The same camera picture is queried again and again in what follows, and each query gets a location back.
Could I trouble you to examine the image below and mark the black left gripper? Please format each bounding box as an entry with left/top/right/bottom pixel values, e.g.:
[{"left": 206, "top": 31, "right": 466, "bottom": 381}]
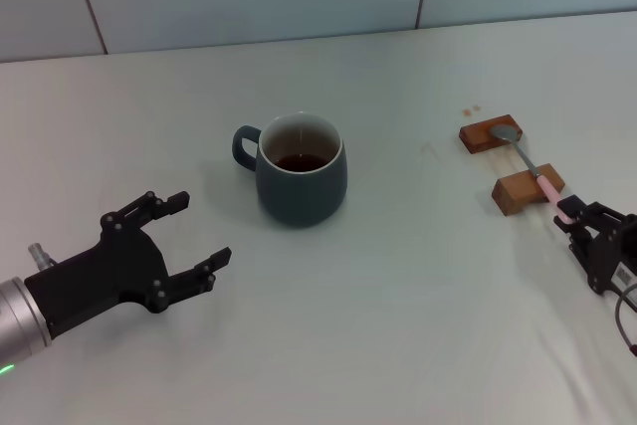
[{"left": 23, "top": 190, "right": 234, "bottom": 339}]

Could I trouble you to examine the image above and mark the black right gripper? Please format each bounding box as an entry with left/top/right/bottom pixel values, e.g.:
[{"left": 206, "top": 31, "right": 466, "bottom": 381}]
[{"left": 553, "top": 194, "right": 637, "bottom": 297}]

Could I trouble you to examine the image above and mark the pink handled metal spoon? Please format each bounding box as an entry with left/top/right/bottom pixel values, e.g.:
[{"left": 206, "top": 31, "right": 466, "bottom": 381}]
[{"left": 488, "top": 124, "right": 573, "bottom": 226}]

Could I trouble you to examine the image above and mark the dark grey ceramic mug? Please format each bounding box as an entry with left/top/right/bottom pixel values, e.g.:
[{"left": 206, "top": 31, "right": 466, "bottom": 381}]
[{"left": 231, "top": 113, "right": 348, "bottom": 229}]

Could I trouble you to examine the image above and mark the notched brown wooden block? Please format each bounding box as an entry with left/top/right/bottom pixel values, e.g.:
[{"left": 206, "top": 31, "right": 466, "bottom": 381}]
[{"left": 492, "top": 163, "right": 567, "bottom": 218}]

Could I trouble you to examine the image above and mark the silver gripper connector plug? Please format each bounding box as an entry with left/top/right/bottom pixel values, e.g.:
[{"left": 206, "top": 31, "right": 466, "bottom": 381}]
[{"left": 28, "top": 242, "right": 59, "bottom": 270}]

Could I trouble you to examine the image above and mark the flat brown wooden block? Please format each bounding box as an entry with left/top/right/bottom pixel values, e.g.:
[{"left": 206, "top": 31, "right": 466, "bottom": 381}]
[{"left": 458, "top": 113, "right": 525, "bottom": 154}]

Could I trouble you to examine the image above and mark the dark coffee liquid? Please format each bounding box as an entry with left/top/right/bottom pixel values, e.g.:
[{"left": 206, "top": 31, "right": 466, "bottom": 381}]
[{"left": 273, "top": 153, "right": 330, "bottom": 174}]

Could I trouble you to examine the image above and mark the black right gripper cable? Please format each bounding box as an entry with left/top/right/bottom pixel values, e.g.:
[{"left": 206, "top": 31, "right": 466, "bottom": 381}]
[{"left": 613, "top": 283, "right": 637, "bottom": 358}]

